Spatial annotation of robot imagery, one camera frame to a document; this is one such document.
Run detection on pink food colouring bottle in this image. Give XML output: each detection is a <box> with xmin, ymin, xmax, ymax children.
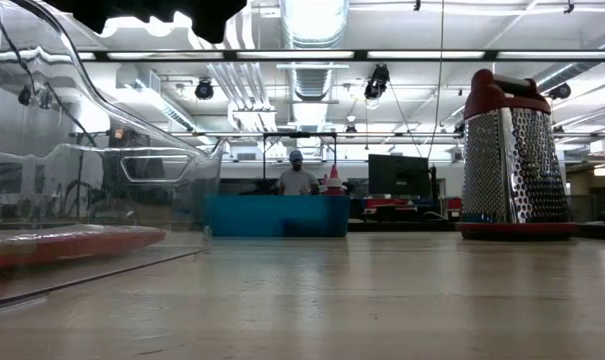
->
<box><xmin>321</xmin><ymin>164</ymin><xmax>347</xmax><ymax>197</ymax></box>

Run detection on blue plastic bin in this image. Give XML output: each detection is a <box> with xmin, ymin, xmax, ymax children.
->
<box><xmin>204</xmin><ymin>194</ymin><xmax>352</xmax><ymax>239</ymax></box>

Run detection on person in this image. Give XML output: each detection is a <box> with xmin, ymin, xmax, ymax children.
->
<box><xmin>277</xmin><ymin>149</ymin><xmax>321</xmax><ymax>196</ymax></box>

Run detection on red-topped metal box grater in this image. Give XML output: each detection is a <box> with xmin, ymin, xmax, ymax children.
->
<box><xmin>454</xmin><ymin>67</ymin><xmax>579</xmax><ymax>242</ymax></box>

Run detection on red snack packet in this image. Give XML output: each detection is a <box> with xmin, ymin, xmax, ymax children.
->
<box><xmin>0</xmin><ymin>224</ymin><xmax>167</xmax><ymax>274</ymax></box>

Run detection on black monitor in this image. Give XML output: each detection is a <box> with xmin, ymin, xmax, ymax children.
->
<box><xmin>367</xmin><ymin>153</ymin><xmax>432</xmax><ymax>199</ymax></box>

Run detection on clear plastic container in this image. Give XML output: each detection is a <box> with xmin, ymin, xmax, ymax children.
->
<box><xmin>0</xmin><ymin>0</ymin><xmax>229</xmax><ymax>312</ymax></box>

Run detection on black overhead beam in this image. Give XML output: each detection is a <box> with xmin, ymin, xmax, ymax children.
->
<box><xmin>81</xmin><ymin>48</ymin><xmax>605</xmax><ymax>63</ymax></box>

